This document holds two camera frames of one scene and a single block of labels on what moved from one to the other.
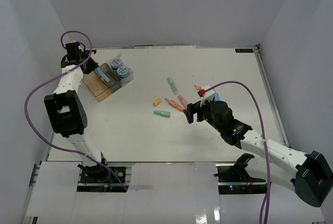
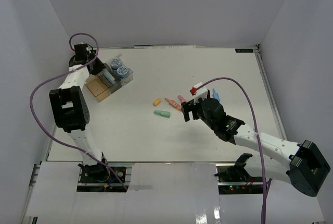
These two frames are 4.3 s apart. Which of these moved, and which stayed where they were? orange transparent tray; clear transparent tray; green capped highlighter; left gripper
Moved: left gripper; green capped highlighter
Stayed: orange transparent tray; clear transparent tray
